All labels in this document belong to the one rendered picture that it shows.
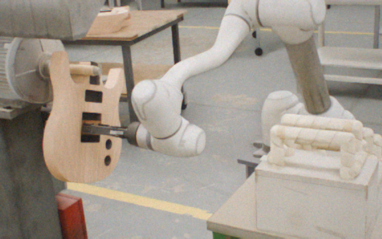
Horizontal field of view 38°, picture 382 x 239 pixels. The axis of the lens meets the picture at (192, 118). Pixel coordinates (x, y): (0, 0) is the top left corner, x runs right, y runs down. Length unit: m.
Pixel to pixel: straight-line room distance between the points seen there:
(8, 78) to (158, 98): 0.60
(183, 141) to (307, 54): 0.59
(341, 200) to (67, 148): 0.87
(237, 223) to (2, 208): 1.06
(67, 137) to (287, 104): 0.95
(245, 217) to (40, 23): 0.80
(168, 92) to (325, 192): 0.50
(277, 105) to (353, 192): 1.03
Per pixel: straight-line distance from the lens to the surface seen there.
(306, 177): 1.35
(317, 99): 2.13
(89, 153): 1.87
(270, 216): 1.43
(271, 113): 2.31
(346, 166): 1.32
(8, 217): 2.26
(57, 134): 1.75
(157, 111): 1.51
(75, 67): 1.85
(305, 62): 1.99
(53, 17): 1.66
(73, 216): 2.40
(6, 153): 2.11
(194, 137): 1.61
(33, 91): 1.94
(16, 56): 1.89
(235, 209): 1.56
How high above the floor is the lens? 1.70
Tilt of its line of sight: 20 degrees down
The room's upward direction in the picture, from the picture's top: 4 degrees counter-clockwise
